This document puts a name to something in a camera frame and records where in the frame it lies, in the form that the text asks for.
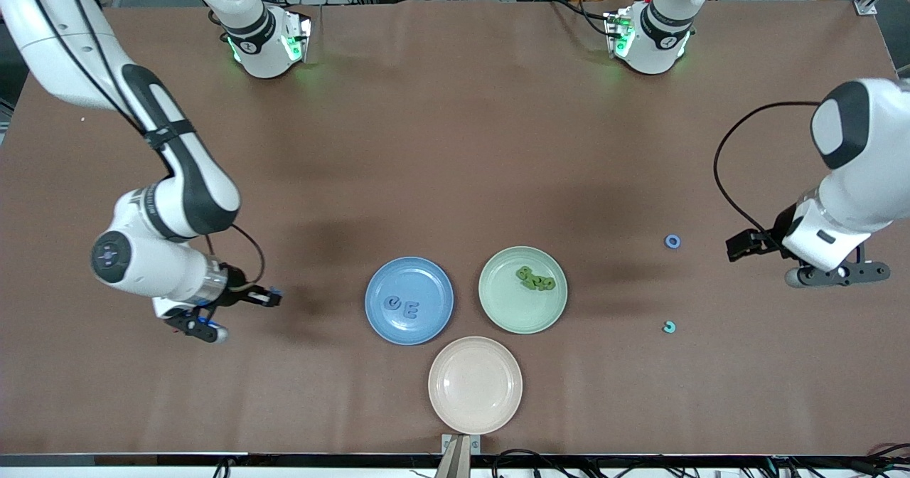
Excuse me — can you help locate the light green plate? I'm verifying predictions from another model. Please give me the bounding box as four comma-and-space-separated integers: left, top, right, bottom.
478, 245, 569, 335

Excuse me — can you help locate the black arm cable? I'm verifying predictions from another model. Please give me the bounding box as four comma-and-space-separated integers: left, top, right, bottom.
714, 101, 822, 244
25, 0, 266, 288

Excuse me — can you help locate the brown table cover sheet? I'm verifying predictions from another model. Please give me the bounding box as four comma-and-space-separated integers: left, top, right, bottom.
0, 0, 910, 457

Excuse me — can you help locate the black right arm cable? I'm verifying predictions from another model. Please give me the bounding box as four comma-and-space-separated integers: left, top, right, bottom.
25, 0, 266, 288

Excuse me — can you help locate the blue plate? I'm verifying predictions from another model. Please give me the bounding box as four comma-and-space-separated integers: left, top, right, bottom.
365, 256, 454, 346

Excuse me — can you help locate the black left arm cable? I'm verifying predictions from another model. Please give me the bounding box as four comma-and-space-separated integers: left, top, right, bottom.
714, 101, 822, 244

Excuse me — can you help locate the beige plate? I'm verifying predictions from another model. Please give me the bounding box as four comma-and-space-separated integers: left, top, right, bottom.
428, 336, 523, 436

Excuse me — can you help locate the metal mounting bracket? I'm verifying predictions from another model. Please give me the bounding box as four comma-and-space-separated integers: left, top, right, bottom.
435, 433, 482, 478

